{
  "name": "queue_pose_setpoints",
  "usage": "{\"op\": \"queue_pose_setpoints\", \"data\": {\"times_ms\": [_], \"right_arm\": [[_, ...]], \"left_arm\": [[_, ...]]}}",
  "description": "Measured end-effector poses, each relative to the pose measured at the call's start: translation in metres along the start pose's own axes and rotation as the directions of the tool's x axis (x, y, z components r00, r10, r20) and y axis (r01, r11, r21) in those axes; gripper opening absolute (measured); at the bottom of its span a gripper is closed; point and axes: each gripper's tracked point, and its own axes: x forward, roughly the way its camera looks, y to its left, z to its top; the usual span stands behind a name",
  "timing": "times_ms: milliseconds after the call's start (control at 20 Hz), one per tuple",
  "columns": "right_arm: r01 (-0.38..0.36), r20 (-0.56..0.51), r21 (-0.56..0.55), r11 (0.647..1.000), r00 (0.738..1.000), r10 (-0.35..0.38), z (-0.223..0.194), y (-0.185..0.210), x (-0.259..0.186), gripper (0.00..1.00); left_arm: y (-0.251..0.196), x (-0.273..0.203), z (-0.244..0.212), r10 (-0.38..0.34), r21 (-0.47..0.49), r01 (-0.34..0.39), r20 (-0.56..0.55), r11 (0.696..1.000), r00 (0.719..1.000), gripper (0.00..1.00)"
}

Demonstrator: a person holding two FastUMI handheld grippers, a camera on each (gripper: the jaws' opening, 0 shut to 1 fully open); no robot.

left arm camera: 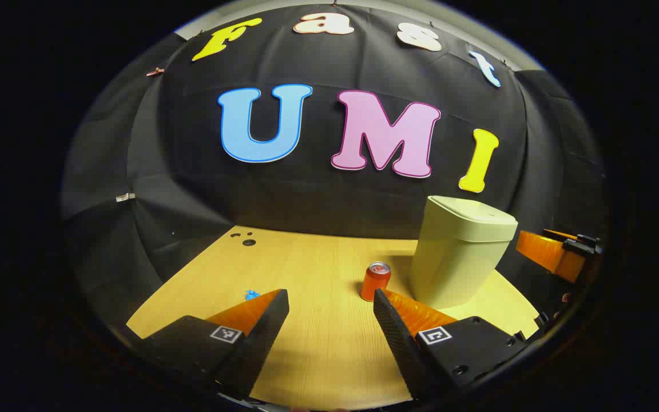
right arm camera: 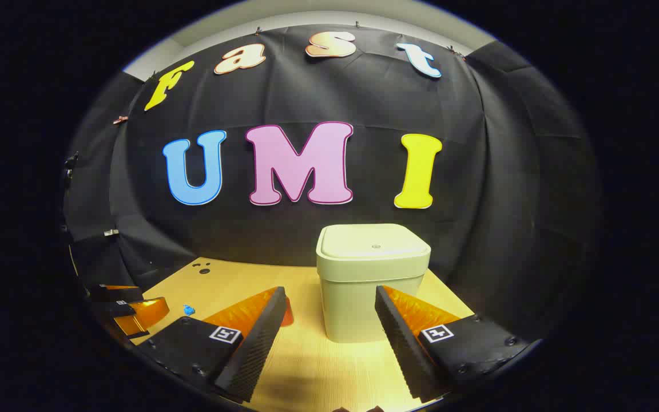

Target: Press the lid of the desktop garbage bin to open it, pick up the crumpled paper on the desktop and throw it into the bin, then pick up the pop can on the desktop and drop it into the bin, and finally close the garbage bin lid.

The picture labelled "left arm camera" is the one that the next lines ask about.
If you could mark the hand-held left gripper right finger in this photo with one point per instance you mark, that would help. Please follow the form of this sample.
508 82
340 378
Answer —
401 343

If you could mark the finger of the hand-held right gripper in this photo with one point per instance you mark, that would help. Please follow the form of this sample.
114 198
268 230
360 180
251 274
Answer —
584 245
547 254

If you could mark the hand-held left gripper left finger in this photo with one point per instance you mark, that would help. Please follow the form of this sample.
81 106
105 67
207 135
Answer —
261 337

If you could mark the blue paper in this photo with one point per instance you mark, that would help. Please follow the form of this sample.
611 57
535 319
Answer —
251 295

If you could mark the orange pop can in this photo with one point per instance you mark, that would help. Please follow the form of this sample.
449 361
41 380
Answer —
375 281

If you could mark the pale green desktop garbage bin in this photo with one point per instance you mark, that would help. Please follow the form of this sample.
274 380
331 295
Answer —
455 257

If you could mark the wooden desktop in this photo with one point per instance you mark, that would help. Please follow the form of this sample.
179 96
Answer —
329 320

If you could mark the black backdrop cloth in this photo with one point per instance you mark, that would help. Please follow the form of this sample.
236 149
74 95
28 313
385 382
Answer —
318 194

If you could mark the silver metal clip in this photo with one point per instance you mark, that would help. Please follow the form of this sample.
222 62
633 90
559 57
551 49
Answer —
125 197

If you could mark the copper metal clip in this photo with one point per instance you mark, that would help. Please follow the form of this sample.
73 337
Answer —
155 71

